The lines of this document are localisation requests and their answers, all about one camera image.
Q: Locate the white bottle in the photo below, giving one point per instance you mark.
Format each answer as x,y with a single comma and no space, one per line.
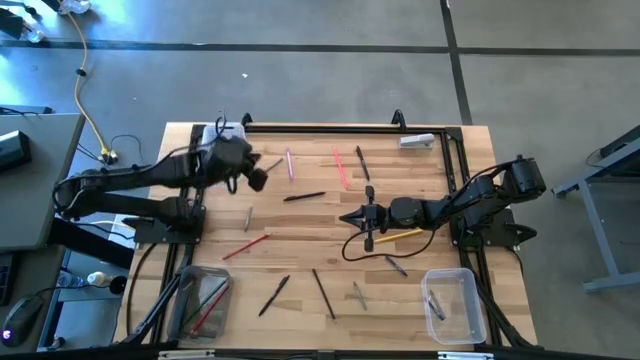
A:
98,278

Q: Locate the white metal bracket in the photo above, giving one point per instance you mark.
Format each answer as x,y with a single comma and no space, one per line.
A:
186,354
465,355

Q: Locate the dark blue pencil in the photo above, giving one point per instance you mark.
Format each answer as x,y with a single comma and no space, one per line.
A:
324,294

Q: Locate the black table frame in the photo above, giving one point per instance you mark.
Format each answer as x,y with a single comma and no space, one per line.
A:
325,129

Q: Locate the grey desk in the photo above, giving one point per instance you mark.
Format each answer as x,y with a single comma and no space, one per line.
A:
35,200

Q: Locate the white stapler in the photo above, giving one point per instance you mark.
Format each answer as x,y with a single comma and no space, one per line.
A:
416,140

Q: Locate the dark table clamp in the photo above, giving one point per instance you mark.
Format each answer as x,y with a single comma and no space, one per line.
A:
398,118
246,119

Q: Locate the grey metal table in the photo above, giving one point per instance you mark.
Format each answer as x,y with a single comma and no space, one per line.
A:
597,235

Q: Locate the black round cap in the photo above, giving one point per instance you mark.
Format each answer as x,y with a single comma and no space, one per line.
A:
118,285

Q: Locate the black box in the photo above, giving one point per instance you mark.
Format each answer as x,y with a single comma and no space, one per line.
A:
14,150

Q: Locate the clear water bottle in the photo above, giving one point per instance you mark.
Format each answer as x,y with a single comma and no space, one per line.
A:
72,280

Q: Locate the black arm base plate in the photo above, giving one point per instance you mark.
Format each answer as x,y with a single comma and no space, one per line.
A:
165,232
492,237

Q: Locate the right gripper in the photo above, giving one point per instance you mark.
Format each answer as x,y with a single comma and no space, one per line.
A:
375,217

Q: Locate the blue marker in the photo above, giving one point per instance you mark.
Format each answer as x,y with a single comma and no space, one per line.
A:
396,266
434,310

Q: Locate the yellow pencil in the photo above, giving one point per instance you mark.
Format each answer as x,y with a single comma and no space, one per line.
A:
400,235

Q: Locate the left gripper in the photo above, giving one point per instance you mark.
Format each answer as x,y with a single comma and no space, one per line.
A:
227,157

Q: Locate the green pencil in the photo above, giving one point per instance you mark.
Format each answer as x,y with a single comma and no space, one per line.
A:
207,301

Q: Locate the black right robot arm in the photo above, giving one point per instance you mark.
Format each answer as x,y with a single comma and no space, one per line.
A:
480,195

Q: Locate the red pencil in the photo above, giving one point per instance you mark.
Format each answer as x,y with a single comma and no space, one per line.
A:
246,247
210,311

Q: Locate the black pen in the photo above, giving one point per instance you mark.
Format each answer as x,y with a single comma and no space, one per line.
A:
362,163
274,295
304,196

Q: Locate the pink marker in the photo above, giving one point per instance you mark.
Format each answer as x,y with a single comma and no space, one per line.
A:
340,167

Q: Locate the black computer mouse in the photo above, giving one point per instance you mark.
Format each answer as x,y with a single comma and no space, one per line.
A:
22,321

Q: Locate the black keyboard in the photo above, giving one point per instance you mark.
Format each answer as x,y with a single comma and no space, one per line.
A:
6,280

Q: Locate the clear plastic bin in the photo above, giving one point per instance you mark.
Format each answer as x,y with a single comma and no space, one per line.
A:
465,300
227,131

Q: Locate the purple pen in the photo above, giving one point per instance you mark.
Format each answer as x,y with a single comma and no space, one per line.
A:
289,164

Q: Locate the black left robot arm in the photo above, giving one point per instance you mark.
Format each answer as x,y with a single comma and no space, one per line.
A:
125,177

